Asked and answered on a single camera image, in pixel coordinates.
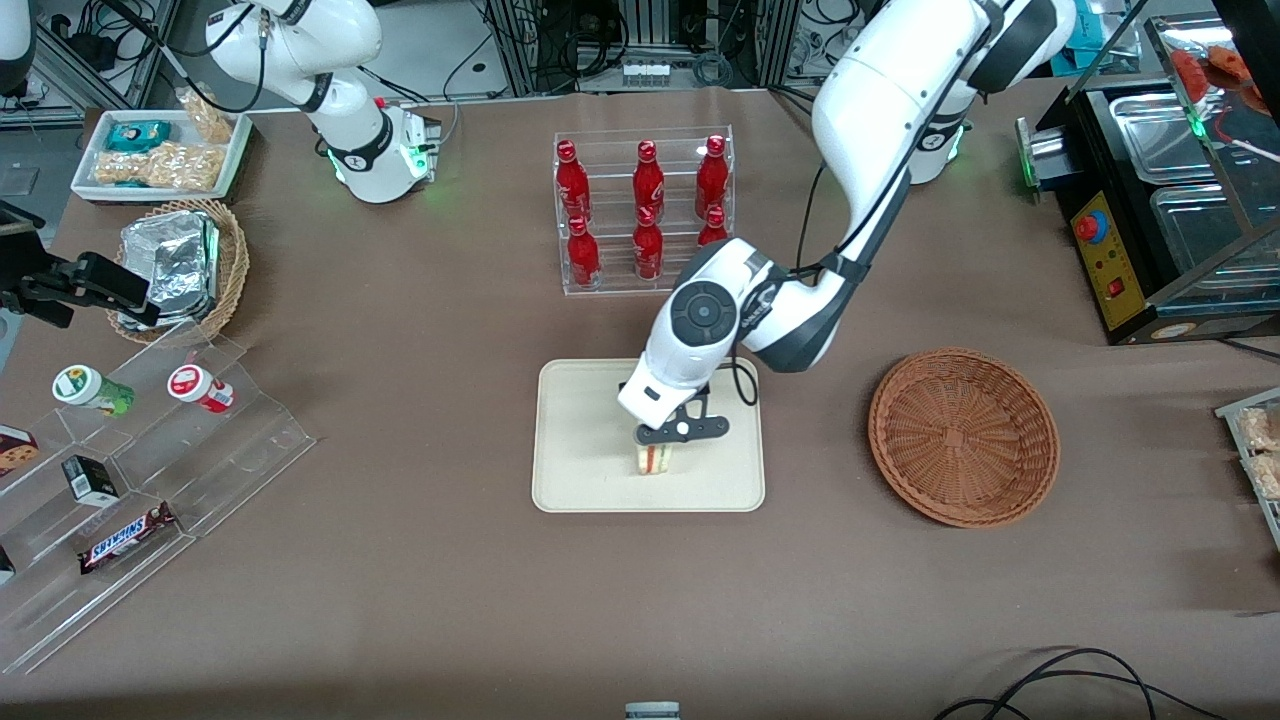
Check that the snickers chocolate bar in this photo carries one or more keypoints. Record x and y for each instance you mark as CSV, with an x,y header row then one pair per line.
x,y
128,538

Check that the light wicker basket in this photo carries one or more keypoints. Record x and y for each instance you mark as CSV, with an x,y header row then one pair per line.
x,y
235,265

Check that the white power strip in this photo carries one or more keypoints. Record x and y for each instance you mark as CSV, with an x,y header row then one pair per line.
x,y
645,72

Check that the foil containers stack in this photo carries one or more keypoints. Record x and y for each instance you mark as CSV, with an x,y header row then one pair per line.
x,y
175,262

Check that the small black box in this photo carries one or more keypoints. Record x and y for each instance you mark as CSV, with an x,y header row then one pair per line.
x,y
90,480

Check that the brown wicker basket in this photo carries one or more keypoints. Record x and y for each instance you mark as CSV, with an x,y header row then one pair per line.
x,y
960,435

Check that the red cola bottle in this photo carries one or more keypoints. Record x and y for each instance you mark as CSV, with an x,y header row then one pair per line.
x,y
572,182
648,248
711,177
712,228
583,255
648,180

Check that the triangular sandwich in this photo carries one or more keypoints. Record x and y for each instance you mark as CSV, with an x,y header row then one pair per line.
x,y
655,461

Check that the wrapped snack pack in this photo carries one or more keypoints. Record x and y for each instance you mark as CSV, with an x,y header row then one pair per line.
x,y
1260,430
1265,476

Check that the red emergency stop button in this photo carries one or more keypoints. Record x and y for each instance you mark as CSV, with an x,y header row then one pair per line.
x,y
1090,226

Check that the clear acrylic stepped display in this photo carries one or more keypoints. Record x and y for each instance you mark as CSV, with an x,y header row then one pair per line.
x,y
240,450

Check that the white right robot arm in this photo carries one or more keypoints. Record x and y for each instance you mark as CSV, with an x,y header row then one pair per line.
x,y
300,50

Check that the cookie box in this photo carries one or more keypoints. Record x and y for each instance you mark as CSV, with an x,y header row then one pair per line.
x,y
15,452

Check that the black food warmer machine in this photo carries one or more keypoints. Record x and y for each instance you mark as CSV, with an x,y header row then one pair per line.
x,y
1130,215

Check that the clear acrylic bottle rack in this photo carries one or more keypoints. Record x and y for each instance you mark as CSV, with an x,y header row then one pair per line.
x,y
612,200

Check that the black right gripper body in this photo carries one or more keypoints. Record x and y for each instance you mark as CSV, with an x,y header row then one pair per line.
x,y
42,282

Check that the small clear snack bag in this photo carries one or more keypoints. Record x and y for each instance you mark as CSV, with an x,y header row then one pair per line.
x,y
207,118

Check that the large clear snack bag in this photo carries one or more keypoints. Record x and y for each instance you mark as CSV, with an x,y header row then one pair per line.
x,y
165,167

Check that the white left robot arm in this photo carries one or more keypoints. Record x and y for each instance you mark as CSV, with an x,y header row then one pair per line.
x,y
880,90

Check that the red lid cup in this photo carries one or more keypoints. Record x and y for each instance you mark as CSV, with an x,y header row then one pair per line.
x,y
198,387

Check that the green lid cup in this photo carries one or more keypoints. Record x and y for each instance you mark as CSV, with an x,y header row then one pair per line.
x,y
85,388

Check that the beige plastic tray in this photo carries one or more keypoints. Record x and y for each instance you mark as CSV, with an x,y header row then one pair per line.
x,y
580,440

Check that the white rectangular tray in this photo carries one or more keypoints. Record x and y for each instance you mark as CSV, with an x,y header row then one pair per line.
x,y
90,190

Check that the teal snack packet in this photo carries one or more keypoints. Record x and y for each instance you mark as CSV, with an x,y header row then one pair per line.
x,y
138,135

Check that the steel pan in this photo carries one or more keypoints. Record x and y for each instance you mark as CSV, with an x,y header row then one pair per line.
x,y
1150,135

